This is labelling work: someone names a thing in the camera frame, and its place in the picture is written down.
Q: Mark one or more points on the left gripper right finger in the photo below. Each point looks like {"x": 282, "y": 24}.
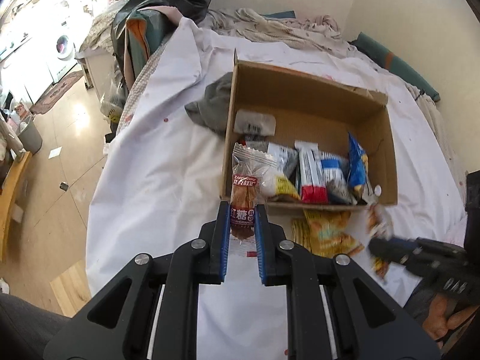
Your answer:
{"x": 335, "y": 310}

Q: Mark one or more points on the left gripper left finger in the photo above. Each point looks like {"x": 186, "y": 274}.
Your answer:
{"x": 149, "y": 309}

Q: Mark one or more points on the red white snack bar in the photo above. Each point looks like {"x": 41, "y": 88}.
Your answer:
{"x": 312, "y": 180}

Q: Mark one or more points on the blue white snack bag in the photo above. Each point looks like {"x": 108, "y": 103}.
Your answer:
{"x": 334, "y": 169}

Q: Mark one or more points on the brown sugar snack packet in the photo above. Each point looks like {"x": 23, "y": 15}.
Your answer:
{"x": 249, "y": 167}

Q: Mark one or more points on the blue snack packet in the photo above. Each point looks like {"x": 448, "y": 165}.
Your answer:
{"x": 358, "y": 166}

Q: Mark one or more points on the white snack bag dark contents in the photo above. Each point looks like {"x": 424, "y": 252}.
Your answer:
{"x": 276, "y": 184}

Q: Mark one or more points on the person right hand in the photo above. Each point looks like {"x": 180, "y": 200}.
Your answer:
{"x": 439, "y": 323}

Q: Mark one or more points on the yellow chips bag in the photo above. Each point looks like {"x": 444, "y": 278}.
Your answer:
{"x": 323, "y": 233}

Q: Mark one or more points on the white bed sheet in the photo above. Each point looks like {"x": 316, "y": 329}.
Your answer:
{"x": 162, "y": 182}

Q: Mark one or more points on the wooden furniture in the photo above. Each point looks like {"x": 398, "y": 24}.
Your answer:
{"x": 8, "y": 198}

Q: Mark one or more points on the brown cardboard box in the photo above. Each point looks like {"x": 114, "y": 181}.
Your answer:
{"x": 313, "y": 109}

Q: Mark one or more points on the grey trash bin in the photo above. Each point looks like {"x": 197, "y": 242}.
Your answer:
{"x": 29, "y": 136}

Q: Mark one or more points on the teal pillow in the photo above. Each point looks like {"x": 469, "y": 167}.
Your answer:
{"x": 387, "y": 60}

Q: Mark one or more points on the small white packet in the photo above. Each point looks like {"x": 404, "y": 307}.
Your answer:
{"x": 254, "y": 123}

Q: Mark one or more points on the grey cloth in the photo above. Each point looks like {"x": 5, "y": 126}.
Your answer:
{"x": 211, "y": 111}

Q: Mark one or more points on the floor rug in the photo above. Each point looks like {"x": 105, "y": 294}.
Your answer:
{"x": 49, "y": 99}

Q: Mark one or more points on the beige striped blanket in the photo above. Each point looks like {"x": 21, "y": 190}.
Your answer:
{"x": 318, "y": 33}

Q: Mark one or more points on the washing machine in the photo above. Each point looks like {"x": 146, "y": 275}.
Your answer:
{"x": 61, "y": 52}

